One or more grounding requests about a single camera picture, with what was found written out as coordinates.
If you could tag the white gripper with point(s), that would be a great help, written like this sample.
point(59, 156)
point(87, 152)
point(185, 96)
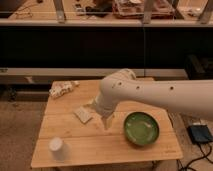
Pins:
point(104, 107)

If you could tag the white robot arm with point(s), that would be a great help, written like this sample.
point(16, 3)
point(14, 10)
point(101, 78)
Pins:
point(191, 97)

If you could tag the wooden table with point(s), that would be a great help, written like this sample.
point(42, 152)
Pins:
point(91, 144)

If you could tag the green bowl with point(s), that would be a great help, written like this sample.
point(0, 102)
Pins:
point(141, 128)

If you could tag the white paper cup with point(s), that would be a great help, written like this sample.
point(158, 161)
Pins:
point(58, 149)

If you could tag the black power adapter box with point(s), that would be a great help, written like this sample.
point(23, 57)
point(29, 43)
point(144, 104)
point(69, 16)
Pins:
point(199, 134)

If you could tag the metal shelf rack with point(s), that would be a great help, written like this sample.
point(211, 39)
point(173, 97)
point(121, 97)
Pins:
point(107, 13)

